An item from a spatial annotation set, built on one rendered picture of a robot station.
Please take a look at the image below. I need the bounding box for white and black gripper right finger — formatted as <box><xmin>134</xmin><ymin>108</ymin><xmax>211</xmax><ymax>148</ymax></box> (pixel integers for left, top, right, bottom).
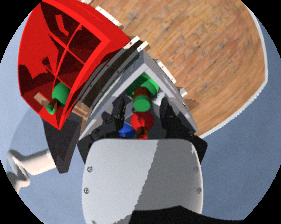
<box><xmin>159</xmin><ymin>97</ymin><xmax>208</xmax><ymax>164</ymax></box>

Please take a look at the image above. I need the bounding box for green bottle with light green label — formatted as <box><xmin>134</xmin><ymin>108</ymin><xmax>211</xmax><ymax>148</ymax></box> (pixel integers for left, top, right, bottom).
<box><xmin>46</xmin><ymin>82</ymin><xmax>71</xmax><ymax>115</ymax></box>

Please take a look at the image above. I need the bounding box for red bottle with pink label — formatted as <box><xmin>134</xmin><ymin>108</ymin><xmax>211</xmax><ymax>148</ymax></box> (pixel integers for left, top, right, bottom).
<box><xmin>130</xmin><ymin>111</ymin><xmax>154</xmax><ymax>139</ymax></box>

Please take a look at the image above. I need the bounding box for red crate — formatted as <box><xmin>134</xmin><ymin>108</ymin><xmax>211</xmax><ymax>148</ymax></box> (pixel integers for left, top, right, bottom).
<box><xmin>18</xmin><ymin>0</ymin><xmax>131</xmax><ymax>130</ymax></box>

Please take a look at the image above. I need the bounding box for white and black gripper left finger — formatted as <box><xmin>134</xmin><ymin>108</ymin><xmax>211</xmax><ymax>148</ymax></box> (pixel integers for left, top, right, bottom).
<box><xmin>77</xmin><ymin>97</ymin><xmax>126</xmax><ymax>164</ymax></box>

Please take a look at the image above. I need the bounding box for grey plastic crate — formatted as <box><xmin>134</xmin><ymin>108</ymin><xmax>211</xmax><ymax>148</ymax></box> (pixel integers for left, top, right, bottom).
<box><xmin>78</xmin><ymin>49</ymin><xmax>199</xmax><ymax>140</ymax></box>

